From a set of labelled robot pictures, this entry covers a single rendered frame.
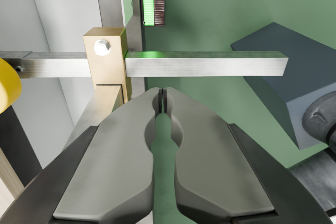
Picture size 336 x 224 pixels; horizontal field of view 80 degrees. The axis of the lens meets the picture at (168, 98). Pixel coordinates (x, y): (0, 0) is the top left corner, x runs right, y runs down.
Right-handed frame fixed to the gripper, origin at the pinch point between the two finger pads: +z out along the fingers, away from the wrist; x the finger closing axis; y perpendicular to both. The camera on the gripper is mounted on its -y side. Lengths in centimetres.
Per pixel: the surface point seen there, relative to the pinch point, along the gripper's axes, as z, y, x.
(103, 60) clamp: 16.1, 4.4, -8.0
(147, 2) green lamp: 31.1, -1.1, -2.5
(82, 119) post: 7.9, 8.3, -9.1
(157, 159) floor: 101, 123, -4
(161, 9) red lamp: 31.1, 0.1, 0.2
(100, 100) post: 11.9, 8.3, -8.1
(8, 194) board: 11.2, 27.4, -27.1
